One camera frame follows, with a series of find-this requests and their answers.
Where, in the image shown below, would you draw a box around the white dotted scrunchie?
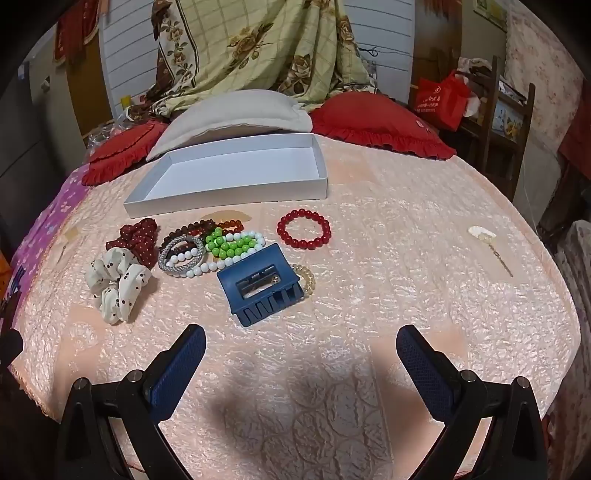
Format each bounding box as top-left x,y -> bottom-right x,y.
85,247 -> 153,324

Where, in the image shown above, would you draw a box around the white shallow cardboard box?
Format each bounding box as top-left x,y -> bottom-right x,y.
123,133 -> 329,219

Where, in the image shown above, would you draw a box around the red shopping bag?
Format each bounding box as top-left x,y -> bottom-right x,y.
411,70 -> 472,131

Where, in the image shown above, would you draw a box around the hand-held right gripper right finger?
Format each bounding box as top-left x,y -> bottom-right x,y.
396,324 -> 550,480

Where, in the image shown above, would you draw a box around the clear plastic bags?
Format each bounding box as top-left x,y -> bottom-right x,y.
85,95 -> 153,148

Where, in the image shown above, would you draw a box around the green bead bracelet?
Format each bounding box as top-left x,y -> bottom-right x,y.
204,227 -> 259,260

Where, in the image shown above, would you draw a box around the clear coil hair tie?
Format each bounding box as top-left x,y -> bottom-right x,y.
290,263 -> 317,296

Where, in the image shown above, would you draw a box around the dark brown bead bracelet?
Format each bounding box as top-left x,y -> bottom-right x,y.
161,219 -> 218,252

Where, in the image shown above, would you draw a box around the opaque red bead bracelet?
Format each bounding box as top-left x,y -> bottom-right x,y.
277,209 -> 332,250

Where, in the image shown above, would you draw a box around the blue hair claw clip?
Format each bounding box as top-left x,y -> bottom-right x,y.
217,243 -> 305,328

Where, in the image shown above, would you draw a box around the pale floral wall cloth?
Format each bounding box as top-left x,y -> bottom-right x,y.
505,0 -> 587,153

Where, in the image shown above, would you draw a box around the dark wooden chair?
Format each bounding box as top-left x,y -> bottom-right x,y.
409,55 -> 536,199

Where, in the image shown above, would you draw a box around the floral yellow quilt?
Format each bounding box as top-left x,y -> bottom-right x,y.
124,0 -> 377,125

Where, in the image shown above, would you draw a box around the beige pillow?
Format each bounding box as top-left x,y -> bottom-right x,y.
146,89 -> 315,162

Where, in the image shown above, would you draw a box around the dark red dotted scrunchie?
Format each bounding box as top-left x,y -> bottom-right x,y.
105,218 -> 158,269

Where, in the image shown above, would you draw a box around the white bead bracelet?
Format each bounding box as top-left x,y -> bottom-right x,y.
165,231 -> 266,280

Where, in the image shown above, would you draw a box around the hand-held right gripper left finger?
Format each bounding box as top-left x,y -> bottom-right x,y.
55,323 -> 207,480

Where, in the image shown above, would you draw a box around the purple floral bed sheet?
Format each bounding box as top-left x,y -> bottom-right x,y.
0,166 -> 93,333

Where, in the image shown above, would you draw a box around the dark grey cabinet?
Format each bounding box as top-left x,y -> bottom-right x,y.
0,60 -> 88,185

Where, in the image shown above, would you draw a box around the silver braided bracelet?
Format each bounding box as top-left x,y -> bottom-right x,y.
158,234 -> 206,273

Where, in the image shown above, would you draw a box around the peach textured bedspread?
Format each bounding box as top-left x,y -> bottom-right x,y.
9,134 -> 580,480

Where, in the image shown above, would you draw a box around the red hanging cloth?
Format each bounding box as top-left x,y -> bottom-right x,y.
54,0 -> 100,63

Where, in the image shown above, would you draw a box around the pale fan tassel hairpin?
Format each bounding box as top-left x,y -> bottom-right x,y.
58,226 -> 81,264

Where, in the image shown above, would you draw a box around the red ruffled pillow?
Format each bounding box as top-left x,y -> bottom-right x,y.
82,121 -> 169,186
308,91 -> 458,161

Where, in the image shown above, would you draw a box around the white shell hairpin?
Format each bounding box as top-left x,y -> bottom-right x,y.
467,224 -> 515,278

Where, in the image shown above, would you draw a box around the white slatted headboard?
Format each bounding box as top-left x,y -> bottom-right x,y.
99,0 -> 414,107

